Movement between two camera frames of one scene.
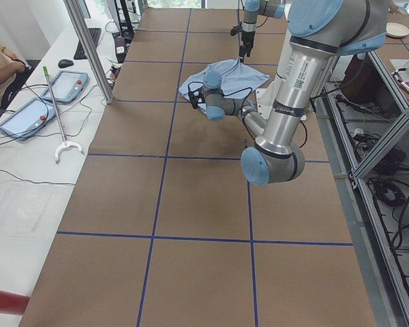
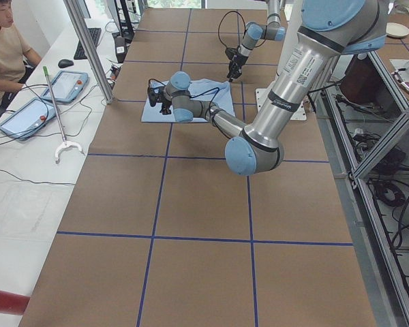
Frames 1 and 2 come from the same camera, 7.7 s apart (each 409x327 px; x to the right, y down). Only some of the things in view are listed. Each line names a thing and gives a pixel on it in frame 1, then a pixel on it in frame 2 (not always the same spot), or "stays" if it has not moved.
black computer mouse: x=64 y=63 stays
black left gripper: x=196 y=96 to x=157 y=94
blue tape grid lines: x=167 y=156 stays
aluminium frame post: x=84 y=39 stays
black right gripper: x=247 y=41 to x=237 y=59
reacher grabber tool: x=65 y=144 stays
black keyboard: x=95 y=34 stays
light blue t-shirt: x=236 y=80 to x=212 y=90
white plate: x=396 y=30 stays
